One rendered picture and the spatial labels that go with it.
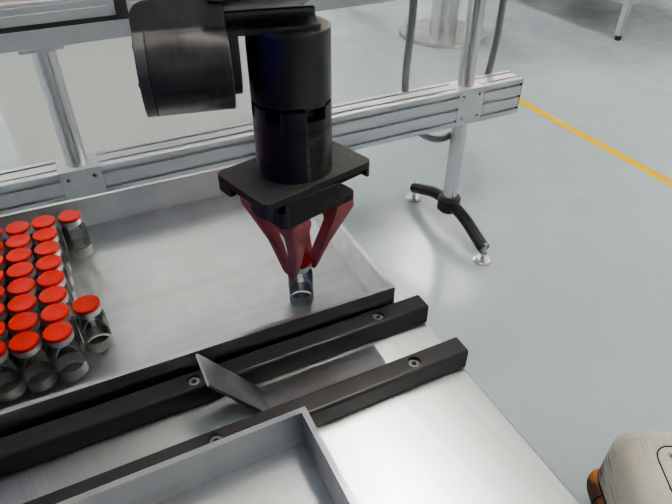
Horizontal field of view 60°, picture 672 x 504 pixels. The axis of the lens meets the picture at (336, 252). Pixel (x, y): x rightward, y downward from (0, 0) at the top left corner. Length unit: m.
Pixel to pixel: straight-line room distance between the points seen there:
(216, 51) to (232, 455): 0.26
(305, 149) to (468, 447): 0.24
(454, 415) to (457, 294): 1.45
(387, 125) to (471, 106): 0.30
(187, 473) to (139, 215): 0.34
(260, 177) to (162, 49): 0.11
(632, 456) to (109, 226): 1.01
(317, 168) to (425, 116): 1.42
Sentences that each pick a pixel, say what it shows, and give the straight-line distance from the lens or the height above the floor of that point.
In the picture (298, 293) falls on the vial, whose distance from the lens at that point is 0.50.
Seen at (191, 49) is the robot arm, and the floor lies 1.12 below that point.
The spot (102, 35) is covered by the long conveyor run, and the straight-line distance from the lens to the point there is 1.39.
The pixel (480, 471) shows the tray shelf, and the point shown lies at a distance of 0.43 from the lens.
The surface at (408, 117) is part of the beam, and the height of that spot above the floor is 0.50.
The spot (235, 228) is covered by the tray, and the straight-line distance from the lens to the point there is 0.62.
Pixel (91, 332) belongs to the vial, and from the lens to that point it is 0.50.
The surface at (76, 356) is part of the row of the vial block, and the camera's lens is 0.48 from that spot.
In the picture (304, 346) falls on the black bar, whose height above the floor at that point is 0.90.
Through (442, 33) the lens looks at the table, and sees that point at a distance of 4.20.
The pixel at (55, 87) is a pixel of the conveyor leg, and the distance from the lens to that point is 1.45.
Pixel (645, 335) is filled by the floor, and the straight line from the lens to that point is 1.95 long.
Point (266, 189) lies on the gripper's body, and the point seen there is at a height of 1.02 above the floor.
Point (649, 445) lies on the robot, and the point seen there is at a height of 0.28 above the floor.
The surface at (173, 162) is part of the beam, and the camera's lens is 1.54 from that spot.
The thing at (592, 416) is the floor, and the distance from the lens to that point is 1.67.
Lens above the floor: 1.23
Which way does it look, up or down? 38 degrees down
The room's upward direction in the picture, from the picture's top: straight up
